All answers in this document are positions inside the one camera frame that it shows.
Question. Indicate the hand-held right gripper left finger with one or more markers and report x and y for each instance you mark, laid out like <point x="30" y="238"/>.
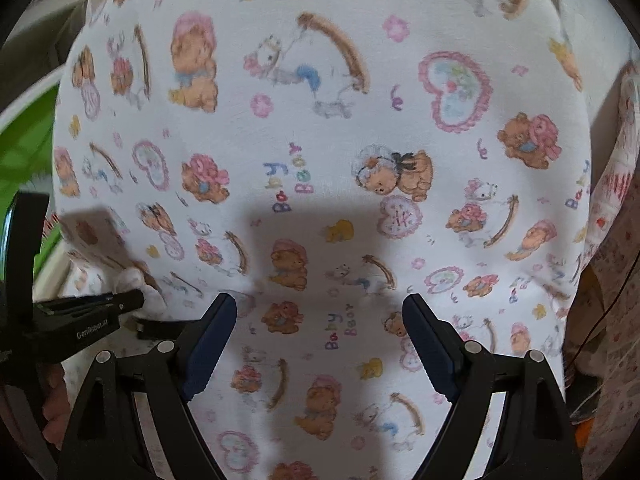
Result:
<point x="210" y="350"/>

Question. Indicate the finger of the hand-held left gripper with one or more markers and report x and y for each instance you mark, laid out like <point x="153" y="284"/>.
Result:
<point x="100" y="306"/>
<point x="160" y="327"/>

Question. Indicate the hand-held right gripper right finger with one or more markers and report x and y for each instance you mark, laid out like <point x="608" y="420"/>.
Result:
<point x="430" y="350"/>

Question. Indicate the white tissue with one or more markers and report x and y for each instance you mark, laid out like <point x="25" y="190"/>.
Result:
<point x="135" y="280"/>

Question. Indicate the green bin with daisy print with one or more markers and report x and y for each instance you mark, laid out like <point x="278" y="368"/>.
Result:
<point x="25" y="145"/>

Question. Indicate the person's left hand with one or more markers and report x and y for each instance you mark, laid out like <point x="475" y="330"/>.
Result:
<point x="55" y="410"/>

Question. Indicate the red printed white cloth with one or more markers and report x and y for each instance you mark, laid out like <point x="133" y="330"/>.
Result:
<point x="620" y="310"/>

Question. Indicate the bear printed white blanket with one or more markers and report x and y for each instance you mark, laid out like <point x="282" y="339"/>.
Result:
<point x="350" y="110"/>

